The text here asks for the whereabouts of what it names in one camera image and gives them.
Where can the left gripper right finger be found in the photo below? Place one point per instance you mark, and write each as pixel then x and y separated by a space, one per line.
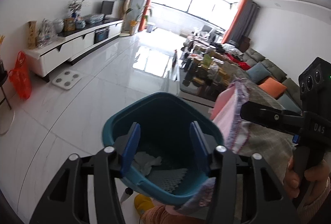
pixel 263 200

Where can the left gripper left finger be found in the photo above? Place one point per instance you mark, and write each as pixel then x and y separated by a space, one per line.
pixel 65 200

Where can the white tissue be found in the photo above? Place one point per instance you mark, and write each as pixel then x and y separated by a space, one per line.
pixel 144 162

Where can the teal trash bin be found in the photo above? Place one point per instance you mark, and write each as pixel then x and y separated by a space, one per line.
pixel 164 121

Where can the pink sleeved right forearm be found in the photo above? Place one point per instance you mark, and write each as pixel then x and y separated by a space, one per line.
pixel 308 211

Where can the person's right hand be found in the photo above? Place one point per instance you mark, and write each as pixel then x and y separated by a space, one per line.
pixel 317 175

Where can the blue cushion near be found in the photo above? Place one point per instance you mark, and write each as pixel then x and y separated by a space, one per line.
pixel 288 103

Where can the blue cushion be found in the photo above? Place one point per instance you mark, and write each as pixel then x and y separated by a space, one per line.
pixel 288 103
pixel 258 73

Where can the patterned tablecloth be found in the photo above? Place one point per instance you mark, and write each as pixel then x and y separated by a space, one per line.
pixel 238 115

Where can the orange cushion far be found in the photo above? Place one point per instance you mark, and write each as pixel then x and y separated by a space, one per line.
pixel 273 87

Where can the yellow slipper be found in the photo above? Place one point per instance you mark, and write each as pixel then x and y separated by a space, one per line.
pixel 142 204

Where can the blue cushion far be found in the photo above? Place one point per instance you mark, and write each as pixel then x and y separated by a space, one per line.
pixel 258 73

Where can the green sectional sofa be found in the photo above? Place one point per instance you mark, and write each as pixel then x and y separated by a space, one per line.
pixel 251 57

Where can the cluttered coffee table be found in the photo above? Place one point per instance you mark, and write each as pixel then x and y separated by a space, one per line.
pixel 203 67

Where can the white bathroom scale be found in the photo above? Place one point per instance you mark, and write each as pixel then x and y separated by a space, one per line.
pixel 67 79

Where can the orange curtain right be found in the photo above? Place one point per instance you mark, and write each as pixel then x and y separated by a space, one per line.
pixel 234 22

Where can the red plastic bag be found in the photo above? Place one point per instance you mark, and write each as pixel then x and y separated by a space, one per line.
pixel 19 77

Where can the white office chair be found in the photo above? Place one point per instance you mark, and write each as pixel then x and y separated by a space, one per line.
pixel 206 32

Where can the white TV cabinet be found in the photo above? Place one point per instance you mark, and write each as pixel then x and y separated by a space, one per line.
pixel 72 46

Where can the window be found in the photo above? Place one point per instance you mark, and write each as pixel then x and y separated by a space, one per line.
pixel 188 15

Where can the small black monitor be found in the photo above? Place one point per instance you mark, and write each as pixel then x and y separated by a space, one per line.
pixel 107 8

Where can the tall green plant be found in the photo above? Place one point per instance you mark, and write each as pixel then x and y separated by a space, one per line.
pixel 149 15

